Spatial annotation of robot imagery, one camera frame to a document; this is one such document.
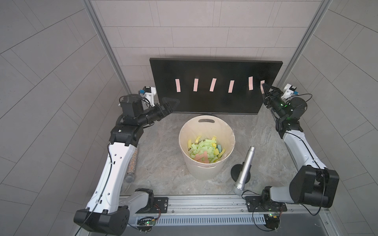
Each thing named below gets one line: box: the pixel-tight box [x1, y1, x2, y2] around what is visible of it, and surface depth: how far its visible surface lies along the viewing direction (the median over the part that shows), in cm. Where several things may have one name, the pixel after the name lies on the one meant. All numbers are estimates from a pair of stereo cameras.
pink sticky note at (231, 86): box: [227, 80, 235, 93], surface depth 75 cm
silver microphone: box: [233, 146, 256, 196], surface depth 68 cm
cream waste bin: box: [178, 115, 236, 181], surface depth 76 cm
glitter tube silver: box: [125, 147, 139, 184], surface depth 80 cm
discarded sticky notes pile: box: [188, 135, 226, 164], surface depth 83 cm
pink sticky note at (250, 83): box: [248, 76, 254, 91], surface depth 73 cm
